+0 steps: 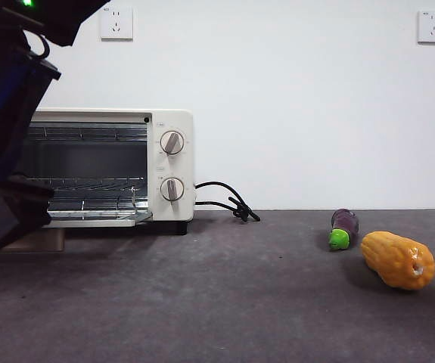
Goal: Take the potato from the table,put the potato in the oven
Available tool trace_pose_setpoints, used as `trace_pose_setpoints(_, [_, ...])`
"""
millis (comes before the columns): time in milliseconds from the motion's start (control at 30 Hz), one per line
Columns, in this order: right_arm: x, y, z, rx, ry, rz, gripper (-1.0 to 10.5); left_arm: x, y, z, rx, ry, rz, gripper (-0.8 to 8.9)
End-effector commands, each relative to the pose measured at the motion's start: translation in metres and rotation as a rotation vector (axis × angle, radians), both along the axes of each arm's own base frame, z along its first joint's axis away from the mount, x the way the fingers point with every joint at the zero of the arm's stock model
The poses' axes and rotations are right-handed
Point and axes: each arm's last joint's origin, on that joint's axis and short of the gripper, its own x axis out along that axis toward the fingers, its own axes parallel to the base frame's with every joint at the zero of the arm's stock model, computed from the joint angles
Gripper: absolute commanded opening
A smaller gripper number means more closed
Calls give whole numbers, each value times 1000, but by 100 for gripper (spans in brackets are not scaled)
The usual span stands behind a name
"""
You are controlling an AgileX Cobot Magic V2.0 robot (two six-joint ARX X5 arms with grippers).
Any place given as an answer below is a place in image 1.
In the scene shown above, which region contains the cream toaster oven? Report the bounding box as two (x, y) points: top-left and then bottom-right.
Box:
(0, 108), (194, 236)

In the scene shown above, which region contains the purple toy eggplant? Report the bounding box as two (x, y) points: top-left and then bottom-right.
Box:
(328, 208), (360, 252)

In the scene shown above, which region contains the black oven power cable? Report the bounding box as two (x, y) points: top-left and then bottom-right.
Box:
(194, 181), (262, 223)

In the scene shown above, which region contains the metal wire oven rack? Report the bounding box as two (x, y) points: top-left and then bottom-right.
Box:
(23, 175), (147, 191)

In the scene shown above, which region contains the white wall socket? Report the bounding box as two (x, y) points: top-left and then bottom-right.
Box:
(417, 10), (435, 45)
(100, 6), (134, 42)

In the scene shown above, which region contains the yellow toy corn cob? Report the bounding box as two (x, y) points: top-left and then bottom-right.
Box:
(359, 231), (435, 292)

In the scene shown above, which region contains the cream oven knob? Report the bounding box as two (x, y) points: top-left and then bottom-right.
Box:
(160, 130), (185, 156)
(159, 176), (185, 205)

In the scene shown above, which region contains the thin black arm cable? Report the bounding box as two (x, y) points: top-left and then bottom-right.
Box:
(23, 29), (51, 59)

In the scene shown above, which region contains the glass oven door with handle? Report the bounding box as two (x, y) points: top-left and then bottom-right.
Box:
(0, 209), (154, 253)

